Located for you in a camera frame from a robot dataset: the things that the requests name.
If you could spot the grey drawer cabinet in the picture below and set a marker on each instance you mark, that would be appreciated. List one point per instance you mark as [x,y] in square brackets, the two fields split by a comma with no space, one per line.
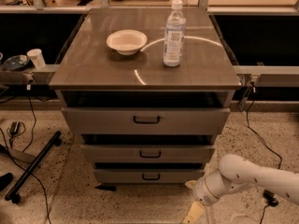
[92,75]

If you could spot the dark round plate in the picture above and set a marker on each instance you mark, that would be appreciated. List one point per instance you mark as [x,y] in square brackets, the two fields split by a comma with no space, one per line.
[16,63]

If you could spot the white paper cup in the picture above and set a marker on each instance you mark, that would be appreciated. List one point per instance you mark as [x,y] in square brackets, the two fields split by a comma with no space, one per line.
[36,58]

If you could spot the white paper bowl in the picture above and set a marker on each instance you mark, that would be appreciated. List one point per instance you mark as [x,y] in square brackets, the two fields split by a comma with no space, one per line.
[127,42]

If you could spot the grey drawer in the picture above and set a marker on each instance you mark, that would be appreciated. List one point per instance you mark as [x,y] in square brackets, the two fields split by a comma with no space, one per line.
[148,176]
[164,121]
[147,153]

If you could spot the black bar on wheels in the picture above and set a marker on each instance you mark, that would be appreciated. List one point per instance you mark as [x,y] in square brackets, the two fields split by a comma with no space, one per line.
[13,194]

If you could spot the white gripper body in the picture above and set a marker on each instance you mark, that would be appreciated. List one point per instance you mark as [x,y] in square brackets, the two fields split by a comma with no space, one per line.
[200,192]

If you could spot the clear plastic water bottle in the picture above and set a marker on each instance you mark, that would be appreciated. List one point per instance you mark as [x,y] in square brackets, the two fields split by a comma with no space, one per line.
[174,35]

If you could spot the black power adapter right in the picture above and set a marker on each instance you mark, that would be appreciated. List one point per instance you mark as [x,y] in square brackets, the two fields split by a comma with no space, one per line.
[270,198]

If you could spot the small black adapter left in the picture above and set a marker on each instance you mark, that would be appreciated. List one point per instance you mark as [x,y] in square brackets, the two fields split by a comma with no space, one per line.
[14,128]

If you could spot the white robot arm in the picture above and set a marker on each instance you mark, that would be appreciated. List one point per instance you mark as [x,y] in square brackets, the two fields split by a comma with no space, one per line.
[235,174]

